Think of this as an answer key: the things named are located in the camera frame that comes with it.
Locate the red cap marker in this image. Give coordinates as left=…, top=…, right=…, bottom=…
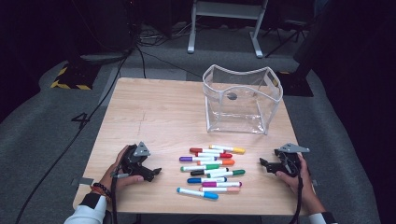
left=194, top=151, right=233, bottom=160

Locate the tangle of cables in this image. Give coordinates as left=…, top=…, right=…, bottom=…
left=136, top=22, right=191, bottom=48

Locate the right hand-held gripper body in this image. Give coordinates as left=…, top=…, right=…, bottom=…
left=274, top=142, right=311, bottom=178

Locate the light green cap marker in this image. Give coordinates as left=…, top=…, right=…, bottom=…
left=179, top=163, right=221, bottom=173

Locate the dark green cap marker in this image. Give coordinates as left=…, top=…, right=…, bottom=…
left=206, top=168, right=247, bottom=179

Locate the person's left hand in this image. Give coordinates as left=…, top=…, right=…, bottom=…
left=99, top=144, right=146, bottom=194

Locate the brown-red cap marker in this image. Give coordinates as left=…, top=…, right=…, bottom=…
left=189, top=147, right=226, bottom=155

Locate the beaded bracelet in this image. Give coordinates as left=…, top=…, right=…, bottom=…
left=90, top=182, right=112, bottom=202

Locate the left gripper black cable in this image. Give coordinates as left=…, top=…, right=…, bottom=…
left=110, top=172, right=130, bottom=224

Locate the dark blue cap marker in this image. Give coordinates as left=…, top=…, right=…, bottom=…
left=186, top=176, right=229, bottom=185

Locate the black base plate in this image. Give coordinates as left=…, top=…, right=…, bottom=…
left=275, top=70, right=315, bottom=98

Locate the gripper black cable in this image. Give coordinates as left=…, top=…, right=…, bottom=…
left=288, top=172, right=304, bottom=224
left=110, top=172, right=130, bottom=224

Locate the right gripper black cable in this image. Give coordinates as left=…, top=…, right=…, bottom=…
left=288, top=172, right=304, bottom=224

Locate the person's right hand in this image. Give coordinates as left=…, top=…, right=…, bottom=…
left=275, top=153, right=316, bottom=201

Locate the black cap marker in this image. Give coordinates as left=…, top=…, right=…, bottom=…
left=190, top=167, right=230, bottom=177

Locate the black yellow striped ramp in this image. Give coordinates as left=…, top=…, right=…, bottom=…
left=49, top=63, right=93, bottom=91

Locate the long black floor cable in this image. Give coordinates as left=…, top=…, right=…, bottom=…
left=14, top=46, right=134, bottom=224

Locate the light blue cap marker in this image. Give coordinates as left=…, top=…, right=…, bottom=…
left=176, top=187, right=219, bottom=202

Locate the clear plastic pouch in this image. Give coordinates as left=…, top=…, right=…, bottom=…
left=202, top=63, right=284, bottom=136

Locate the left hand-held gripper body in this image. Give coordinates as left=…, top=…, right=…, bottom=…
left=120, top=141, right=153, bottom=176

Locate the magenta cap marker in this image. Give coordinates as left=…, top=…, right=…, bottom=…
left=201, top=181, right=243, bottom=189

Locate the salmon pink cap marker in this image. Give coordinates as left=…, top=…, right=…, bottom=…
left=198, top=186, right=242, bottom=193

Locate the orange cap marker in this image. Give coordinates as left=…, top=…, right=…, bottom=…
left=196, top=159, right=236, bottom=167

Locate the purple cap marker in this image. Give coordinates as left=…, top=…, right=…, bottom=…
left=178, top=155, right=219, bottom=162

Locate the black stand post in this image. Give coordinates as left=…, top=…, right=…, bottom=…
left=292, top=0, right=344, bottom=76

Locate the thin black floor cable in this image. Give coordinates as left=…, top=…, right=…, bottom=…
left=135, top=43, right=148, bottom=79
left=139, top=49, right=204, bottom=78

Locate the black equipment case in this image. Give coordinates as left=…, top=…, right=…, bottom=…
left=69, top=0, right=139, bottom=63

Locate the yellow cap marker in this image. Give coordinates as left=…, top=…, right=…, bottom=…
left=208, top=144, right=247, bottom=155

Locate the white metal stand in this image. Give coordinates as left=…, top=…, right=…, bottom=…
left=187, top=0, right=269, bottom=60

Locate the black tripod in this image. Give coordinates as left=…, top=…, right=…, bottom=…
left=262, top=18, right=312, bottom=59

